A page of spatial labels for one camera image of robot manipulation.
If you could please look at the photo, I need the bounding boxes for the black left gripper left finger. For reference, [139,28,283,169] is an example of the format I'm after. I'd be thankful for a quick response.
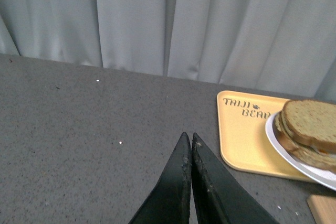
[130,132,192,223]

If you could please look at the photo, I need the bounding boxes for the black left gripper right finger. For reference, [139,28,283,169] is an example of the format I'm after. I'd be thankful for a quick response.
[192,133,277,223]

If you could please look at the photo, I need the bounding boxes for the white round plate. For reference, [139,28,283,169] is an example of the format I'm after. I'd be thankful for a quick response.
[265,112,335,191]

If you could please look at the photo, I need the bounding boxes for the bread slice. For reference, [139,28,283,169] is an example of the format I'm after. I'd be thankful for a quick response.
[280,99,335,152]
[272,112,335,173]

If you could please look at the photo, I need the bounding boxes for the yellow bear tray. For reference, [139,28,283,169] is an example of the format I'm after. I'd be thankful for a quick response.
[217,90,312,182]

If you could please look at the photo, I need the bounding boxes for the bamboo cutting board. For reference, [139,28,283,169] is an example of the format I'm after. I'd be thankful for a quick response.
[307,195,336,224]

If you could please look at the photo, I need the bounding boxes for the fried egg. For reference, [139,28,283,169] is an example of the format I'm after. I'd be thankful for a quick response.
[315,148,335,155]

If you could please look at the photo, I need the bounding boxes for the grey curtain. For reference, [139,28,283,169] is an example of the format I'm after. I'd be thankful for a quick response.
[1,0,335,100]

